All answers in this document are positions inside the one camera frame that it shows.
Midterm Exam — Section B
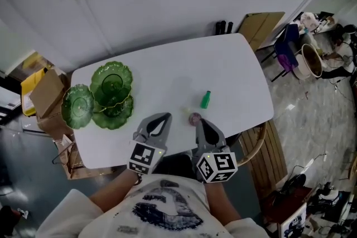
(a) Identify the wooden chair dark seat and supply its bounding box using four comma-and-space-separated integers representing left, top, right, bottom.
223, 119, 268, 168

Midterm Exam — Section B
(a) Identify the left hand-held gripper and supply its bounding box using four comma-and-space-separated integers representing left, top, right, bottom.
128, 112, 173, 176

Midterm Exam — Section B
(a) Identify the person's left forearm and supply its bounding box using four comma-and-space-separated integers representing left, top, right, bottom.
89, 169, 143, 214

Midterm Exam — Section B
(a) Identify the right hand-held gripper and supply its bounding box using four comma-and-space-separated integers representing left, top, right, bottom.
192, 119, 239, 184

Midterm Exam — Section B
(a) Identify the person's white printed shirt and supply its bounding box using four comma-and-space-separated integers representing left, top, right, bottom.
36, 174, 270, 238

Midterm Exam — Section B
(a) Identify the small green bottle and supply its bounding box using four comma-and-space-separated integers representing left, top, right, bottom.
200, 90, 212, 109

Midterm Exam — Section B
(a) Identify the wooden step platform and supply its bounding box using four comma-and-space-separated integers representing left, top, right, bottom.
239, 119, 288, 198

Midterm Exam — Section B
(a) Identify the small pink round object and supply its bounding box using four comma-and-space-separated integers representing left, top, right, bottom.
189, 112, 202, 126

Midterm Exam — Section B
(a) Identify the yellow lidded bin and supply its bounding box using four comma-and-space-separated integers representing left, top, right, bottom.
21, 68, 47, 118

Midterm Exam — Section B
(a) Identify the round glass-top table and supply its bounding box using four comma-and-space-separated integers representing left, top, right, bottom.
301, 43, 324, 79

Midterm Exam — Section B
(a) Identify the green tiered glass dish stand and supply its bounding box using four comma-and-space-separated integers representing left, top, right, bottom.
61, 61, 134, 130

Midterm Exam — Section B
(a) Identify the person's right forearm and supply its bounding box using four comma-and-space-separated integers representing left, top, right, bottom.
205, 182, 242, 225

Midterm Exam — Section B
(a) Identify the white round tub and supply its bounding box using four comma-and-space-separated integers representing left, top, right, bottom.
294, 54, 310, 79

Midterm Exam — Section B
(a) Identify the black white backpack rig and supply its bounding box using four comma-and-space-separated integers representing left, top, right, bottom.
306, 182, 352, 222

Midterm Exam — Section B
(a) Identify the brown wooden cabinet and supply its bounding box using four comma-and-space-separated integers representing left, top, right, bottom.
262, 186, 313, 238

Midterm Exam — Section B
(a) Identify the white cable conduit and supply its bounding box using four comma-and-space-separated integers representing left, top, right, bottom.
74, 0, 115, 56

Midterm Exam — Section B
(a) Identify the small open cardboard box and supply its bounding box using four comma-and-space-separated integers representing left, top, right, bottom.
29, 69, 67, 119

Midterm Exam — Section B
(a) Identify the blue chair purple cloth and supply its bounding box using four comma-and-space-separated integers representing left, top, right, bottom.
256, 23, 301, 83

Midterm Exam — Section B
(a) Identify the large cardboard box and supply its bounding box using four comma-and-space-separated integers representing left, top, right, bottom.
36, 108, 112, 181

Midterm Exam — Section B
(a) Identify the pale fabric bundle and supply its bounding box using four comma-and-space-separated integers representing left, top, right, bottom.
300, 12, 319, 33

